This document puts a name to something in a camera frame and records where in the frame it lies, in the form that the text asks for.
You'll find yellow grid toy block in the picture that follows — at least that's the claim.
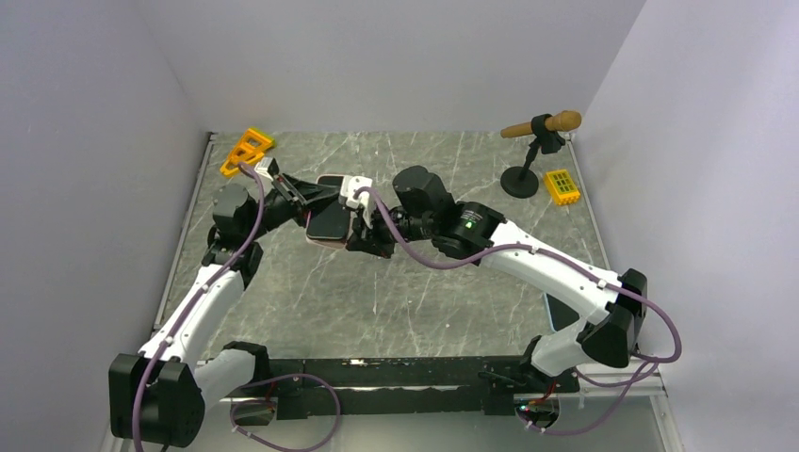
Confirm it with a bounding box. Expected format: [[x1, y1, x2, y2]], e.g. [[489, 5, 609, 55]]
[[543, 169, 581, 206]]

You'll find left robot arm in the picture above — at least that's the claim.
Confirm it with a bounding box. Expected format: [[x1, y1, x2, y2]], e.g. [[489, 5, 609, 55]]
[[108, 175, 343, 451]]

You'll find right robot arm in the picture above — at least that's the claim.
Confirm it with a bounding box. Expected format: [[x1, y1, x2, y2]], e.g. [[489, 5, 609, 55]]
[[339, 166, 648, 392]]

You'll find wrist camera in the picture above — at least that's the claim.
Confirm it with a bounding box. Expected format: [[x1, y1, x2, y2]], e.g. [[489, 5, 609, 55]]
[[254, 156, 280, 183], [338, 175, 373, 212]]

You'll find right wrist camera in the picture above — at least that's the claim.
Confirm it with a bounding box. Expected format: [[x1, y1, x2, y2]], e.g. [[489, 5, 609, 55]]
[[338, 175, 373, 212]]

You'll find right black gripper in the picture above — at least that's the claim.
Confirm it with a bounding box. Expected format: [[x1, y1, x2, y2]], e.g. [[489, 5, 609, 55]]
[[345, 196, 435, 259]]

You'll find black phone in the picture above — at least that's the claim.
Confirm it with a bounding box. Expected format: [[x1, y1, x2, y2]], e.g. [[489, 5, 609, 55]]
[[307, 177, 352, 242]]

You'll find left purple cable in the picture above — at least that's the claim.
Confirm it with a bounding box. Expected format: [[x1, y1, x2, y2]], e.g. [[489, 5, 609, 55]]
[[132, 162, 267, 452]]

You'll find gold microphone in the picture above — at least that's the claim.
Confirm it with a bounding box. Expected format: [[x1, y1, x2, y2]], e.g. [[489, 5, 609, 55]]
[[500, 110, 582, 138]]

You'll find pink phone case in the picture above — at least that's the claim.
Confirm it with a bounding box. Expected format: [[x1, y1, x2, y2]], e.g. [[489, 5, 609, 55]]
[[304, 173, 354, 249]]

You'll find aluminium table frame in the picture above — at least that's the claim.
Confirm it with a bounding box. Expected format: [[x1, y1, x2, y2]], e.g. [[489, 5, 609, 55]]
[[99, 132, 685, 452]]

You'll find purple cable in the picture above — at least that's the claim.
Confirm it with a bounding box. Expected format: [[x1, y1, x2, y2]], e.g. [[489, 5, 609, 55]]
[[132, 162, 267, 452], [367, 186, 683, 438]]

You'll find black microphone stand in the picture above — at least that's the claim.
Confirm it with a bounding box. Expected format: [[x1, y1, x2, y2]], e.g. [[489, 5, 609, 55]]
[[500, 132, 565, 199]]

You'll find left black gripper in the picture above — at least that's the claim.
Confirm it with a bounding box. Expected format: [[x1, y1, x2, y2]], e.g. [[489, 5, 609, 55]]
[[246, 172, 343, 242]]

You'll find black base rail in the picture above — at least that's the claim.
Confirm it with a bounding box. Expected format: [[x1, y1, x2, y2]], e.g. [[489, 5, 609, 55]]
[[267, 355, 581, 420]]

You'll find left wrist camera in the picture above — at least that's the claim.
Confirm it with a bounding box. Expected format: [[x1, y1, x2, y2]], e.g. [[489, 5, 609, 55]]
[[254, 156, 280, 183]]

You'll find orange triangular toy block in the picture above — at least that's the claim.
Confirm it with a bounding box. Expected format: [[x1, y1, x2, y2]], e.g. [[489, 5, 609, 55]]
[[220, 127, 274, 178]]

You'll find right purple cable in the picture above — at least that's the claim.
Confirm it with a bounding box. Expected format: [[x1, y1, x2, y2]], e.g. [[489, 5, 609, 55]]
[[367, 186, 683, 438]]

